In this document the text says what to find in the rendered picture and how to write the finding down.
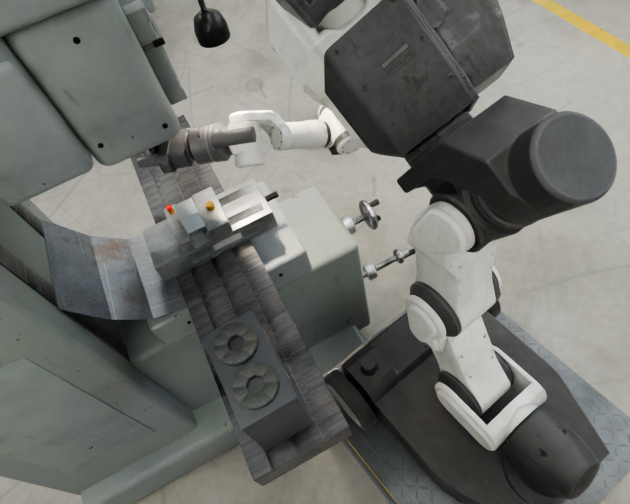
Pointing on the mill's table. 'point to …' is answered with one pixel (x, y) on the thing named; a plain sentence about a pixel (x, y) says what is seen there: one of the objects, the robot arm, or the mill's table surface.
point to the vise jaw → (216, 221)
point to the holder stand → (256, 381)
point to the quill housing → (98, 79)
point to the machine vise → (241, 215)
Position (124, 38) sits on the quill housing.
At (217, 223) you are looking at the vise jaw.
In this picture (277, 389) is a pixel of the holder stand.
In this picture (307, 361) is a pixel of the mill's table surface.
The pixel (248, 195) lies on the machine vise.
